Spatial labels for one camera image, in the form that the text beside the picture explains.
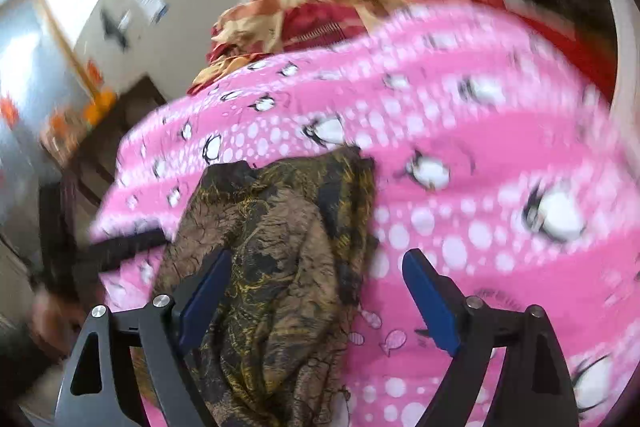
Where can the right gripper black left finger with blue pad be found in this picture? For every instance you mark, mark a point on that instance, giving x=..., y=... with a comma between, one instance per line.
x=99, y=387

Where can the dark cloth hanging on wall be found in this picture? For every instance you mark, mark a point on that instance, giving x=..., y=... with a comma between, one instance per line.
x=111, y=31

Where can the orange box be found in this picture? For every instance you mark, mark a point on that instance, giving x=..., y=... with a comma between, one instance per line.
x=99, y=107

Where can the person's left hand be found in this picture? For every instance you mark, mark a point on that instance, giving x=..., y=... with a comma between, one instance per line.
x=55, y=321

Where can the pink penguin bed sheet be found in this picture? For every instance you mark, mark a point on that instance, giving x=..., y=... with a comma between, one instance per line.
x=494, y=157

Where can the dark floral patterned garment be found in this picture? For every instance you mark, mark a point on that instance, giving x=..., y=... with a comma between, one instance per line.
x=298, y=234

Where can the red beige floral blanket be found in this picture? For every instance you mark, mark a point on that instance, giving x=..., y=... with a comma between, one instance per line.
x=256, y=29

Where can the dark wooden side table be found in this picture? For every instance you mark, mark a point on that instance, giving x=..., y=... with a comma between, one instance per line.
x=93, y=150

